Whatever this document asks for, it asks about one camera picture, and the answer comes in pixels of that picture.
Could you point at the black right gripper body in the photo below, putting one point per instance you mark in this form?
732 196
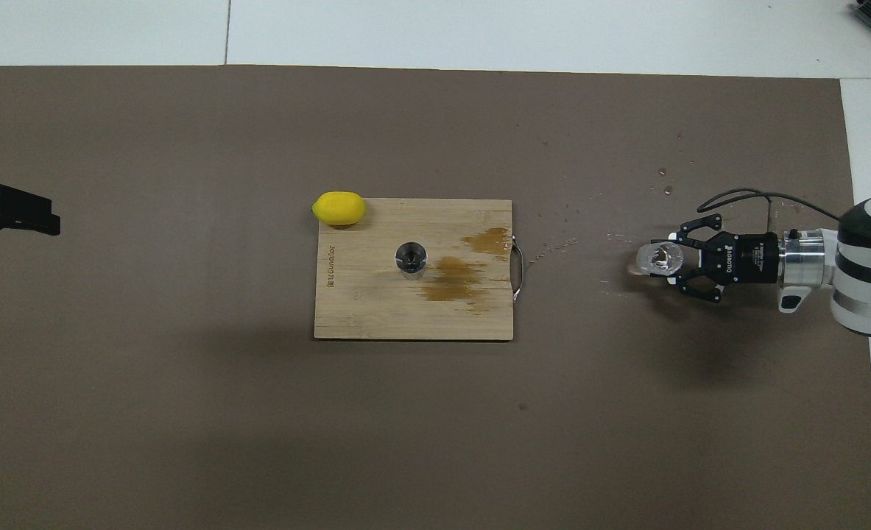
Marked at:
752 258

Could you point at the small clear glass cup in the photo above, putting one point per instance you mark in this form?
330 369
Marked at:
660 258

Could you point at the steel double jigger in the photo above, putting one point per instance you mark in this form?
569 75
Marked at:
411 258

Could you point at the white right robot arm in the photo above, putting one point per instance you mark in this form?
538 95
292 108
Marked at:
869 280

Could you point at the yellow lemon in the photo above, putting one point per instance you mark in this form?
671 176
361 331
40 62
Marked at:
339 207

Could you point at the stained wooden cutting board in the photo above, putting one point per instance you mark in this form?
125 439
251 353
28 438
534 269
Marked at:
376 309

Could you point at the brown table mat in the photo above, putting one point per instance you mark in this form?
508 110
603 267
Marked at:
406 442

